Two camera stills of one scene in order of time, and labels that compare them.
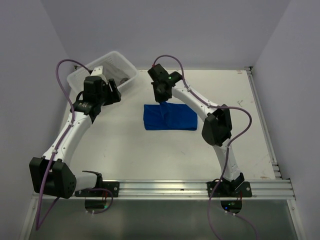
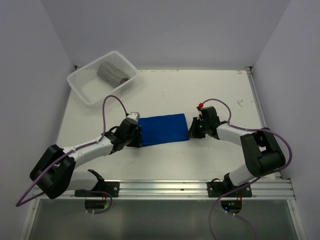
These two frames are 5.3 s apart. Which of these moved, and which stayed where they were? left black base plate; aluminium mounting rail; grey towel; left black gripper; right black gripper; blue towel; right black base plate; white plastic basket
Moved: left black gripper; blue towel; right black gripper
Stayed: grey towel; right black base plate; white plastic basket; aluminium mounting rail; left black base plate
